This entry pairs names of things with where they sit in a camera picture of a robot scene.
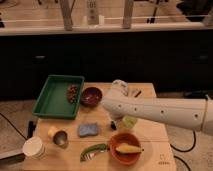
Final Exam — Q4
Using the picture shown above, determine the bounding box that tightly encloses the blue sponge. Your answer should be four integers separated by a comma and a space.
78, 123, 98, 137

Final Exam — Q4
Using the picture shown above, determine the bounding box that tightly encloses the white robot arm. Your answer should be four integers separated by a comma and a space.
101, 80, 213, 136

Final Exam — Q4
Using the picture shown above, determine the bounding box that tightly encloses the dark red bowl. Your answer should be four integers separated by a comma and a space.
80, 87, 102, 107

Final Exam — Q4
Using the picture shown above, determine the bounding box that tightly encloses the bunch of red grapes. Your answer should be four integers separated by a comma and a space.
67, 85, 78, 103

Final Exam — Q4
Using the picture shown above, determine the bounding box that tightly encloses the green plastic cup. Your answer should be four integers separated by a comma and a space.
122, 116, 137, 129

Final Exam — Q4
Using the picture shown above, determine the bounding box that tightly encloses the black head white brush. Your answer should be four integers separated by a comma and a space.
110, 121, 117, 130

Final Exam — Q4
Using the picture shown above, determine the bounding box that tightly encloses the green plastic tray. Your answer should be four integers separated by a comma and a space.
33, 75, 84, 120

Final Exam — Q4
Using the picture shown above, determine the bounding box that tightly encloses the yellow corn cob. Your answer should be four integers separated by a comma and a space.
116, 144, 142, 154

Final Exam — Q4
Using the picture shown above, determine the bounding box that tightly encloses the orange bowl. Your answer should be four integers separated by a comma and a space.
108, 132, 142, 165

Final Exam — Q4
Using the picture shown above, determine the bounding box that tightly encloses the steel cup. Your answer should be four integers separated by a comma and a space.
48, 126, 68, 148

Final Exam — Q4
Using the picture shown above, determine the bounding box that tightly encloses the white paper cup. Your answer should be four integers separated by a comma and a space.
22, 136, 45, 158

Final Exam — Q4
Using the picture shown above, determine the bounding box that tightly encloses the green handled fork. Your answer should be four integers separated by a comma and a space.
80, 143, 108, 162

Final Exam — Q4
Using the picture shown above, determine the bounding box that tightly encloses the black cable right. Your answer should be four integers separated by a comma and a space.
170, 130, 198, 171

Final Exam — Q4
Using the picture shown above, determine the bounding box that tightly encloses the black cable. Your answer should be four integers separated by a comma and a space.
0, 112, 28, 141
170, 130, 198, 171

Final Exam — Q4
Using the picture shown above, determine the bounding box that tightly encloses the black cable left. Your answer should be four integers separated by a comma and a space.
0, 112, 28, 141

